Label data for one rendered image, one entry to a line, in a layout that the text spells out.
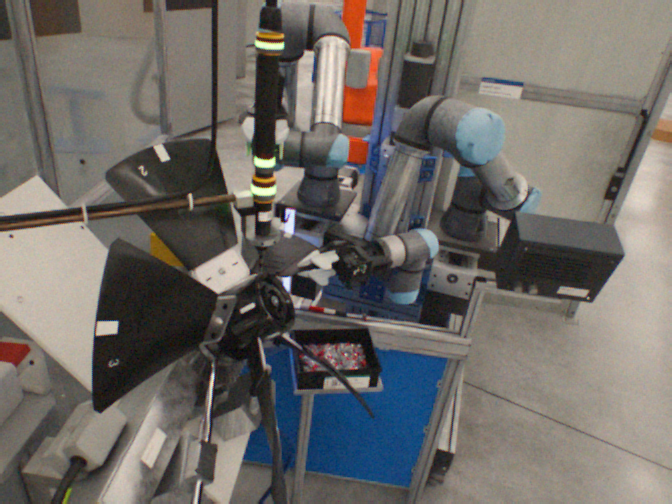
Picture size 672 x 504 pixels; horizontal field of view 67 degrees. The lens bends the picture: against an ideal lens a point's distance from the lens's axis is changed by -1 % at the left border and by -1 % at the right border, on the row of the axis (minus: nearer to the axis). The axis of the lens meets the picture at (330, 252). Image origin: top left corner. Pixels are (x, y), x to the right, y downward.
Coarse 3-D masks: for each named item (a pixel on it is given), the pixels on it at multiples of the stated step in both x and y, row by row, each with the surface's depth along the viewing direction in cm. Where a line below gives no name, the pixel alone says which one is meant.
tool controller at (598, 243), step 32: (512, 224) 132; (544, 224) 129; (576, 224) 129; (512, 256) 129; (544, 256) 126; (576, 256) 125; (608, 256) 124; (512, 288) 136; (544, 288) 134; (576, 288) 133
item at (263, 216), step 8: (272, 0) 77; (264, 8) 77; (272, 8) 77; (280, 8) 78; (264, 16) 77; (272, 16) 77; (280, 16) 78; (264, 24) 78; (272, 24) 78; (280, 24) 78; (264, 208) 94; (256, 216) 95; (264, 216) 94; (256, 224) 96; (264, 224) 95; (256, 232) 96; (264, 232) 96; (256, 248) 99; (264, 248) 99
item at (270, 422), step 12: (264, 384) 88; (264, 396) 89; (264, 408) 90; (264, 420) 91; (276, 420) 83; (276, 432) 79; (276, 444) 77; (276, 456) 75; (276, 468) 74; (276, 480) 72; (276, 492) 71
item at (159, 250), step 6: (150, 234) 139; (150, 240) 139; (156, 240) 139; (150, 246) 140; (156, 246) 140; (162, 246) 140; (156, 252) 141; (162, 252) 141; (168, 252) 141; (162, 258) 142; (168, 258) 142; (174, 258) 141; (174, 264) 142; (180, 264) 142
